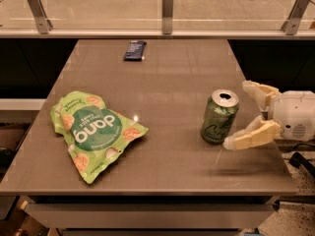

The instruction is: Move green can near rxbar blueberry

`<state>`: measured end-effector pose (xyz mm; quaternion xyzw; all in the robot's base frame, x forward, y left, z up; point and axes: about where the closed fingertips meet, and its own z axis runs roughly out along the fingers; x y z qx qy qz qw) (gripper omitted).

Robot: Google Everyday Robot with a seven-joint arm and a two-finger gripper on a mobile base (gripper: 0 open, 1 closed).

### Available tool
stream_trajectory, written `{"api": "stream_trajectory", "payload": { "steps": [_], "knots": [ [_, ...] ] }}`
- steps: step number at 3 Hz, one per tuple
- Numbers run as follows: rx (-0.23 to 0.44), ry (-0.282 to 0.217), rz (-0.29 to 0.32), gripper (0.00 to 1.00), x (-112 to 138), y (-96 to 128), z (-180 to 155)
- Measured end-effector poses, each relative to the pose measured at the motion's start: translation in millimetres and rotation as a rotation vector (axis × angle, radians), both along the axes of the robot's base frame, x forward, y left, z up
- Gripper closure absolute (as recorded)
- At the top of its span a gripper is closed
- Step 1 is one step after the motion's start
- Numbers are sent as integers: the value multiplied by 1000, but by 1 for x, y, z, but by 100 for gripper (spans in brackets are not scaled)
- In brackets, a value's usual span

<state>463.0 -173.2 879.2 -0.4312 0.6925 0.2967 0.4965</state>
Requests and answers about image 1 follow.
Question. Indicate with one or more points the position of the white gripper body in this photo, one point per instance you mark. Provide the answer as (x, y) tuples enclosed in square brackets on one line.
[(292, 113)]

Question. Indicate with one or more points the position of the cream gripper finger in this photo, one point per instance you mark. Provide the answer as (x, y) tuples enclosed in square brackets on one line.
[(260, 93), (258, 133)]

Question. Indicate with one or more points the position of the green soda can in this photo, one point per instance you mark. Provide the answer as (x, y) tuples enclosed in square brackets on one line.
[(220, 112)]

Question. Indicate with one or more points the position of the dark blue rxbar wrapper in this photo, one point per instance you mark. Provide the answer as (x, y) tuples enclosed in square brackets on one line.
[(135, 50)]

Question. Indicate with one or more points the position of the green dang chips bag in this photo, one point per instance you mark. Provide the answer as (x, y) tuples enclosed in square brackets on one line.
[(95, 135)]

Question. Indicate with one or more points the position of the glass railing panel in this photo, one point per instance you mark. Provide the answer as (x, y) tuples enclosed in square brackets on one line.
[(147, 14)]

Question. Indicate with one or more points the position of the right metal rail bracket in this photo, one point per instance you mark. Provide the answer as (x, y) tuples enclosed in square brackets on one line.
[(291, 24)]

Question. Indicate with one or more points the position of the metal rail bracket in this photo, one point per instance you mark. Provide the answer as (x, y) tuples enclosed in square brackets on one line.
[(167, 16), (291, 24), (42, 23)]

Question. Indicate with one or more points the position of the middle metal rail bracket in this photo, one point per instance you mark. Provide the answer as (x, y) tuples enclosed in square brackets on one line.
[(167, 16)]

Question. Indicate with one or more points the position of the left metal rail bracket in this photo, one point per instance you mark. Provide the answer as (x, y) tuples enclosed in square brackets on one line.
[(42, 23)]

